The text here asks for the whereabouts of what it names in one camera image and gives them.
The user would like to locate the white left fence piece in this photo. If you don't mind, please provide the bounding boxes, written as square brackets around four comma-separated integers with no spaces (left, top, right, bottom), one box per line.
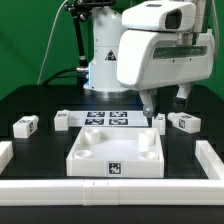
[0,141,13,174]

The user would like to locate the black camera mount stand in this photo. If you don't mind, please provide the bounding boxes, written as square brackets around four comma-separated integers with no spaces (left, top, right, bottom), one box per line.
[64,0,117,74]

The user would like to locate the white square tabletop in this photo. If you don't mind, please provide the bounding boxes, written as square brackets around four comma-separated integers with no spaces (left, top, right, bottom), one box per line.
[66,127,164,178]

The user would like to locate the white front fence rail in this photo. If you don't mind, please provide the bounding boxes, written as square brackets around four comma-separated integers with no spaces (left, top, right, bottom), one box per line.
[0,179,224,206]

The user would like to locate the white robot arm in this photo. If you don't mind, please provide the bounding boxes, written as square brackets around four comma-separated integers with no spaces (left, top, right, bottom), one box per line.
[87,0,219,117]

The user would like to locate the black cable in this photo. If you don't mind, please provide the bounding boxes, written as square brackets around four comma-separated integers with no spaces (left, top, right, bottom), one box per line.
[42,68,90,86]

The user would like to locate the white sheet with tags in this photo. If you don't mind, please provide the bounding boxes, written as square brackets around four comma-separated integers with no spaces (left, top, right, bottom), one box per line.
[69,111,148,127]

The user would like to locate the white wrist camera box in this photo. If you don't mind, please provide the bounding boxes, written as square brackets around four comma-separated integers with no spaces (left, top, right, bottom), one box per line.
[122,0,196,32]

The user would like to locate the white cable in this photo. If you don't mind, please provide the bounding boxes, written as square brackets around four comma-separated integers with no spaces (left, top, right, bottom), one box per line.
[37,0,69,86]

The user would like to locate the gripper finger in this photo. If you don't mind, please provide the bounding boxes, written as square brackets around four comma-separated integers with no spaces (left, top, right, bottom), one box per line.
[173,83,192,111]
[139,89,157,117]

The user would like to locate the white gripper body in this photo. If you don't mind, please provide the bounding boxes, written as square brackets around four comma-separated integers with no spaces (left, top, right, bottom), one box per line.
[117,30,214,91]

